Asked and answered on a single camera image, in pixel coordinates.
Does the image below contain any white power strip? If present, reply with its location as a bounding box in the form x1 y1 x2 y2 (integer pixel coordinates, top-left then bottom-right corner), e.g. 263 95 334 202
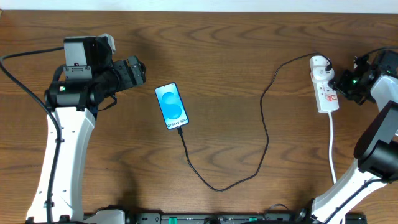
310 67 339 113

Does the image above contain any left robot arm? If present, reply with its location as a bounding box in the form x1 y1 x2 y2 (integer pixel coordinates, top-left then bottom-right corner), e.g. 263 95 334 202
26 34 146 223

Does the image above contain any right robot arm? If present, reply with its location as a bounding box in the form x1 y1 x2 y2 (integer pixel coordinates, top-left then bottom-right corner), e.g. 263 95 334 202
294 47 397 223

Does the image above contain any blue Galaxy smartphone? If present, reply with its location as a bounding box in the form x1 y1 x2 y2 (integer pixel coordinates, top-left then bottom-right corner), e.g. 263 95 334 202
155 82 189 130

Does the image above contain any black USB charging cable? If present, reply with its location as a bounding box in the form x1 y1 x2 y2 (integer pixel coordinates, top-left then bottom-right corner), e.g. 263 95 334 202
176 52 333 192

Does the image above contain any white charger plug adapter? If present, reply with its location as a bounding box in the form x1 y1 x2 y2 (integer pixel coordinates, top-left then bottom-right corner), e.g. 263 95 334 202
310 55 332 71

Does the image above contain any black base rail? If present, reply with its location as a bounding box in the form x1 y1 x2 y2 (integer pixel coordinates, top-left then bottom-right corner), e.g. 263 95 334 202
83 212 368 224

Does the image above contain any white power strip cord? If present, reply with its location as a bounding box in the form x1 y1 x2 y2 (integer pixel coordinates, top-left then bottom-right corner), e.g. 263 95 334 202
328 112 346 224

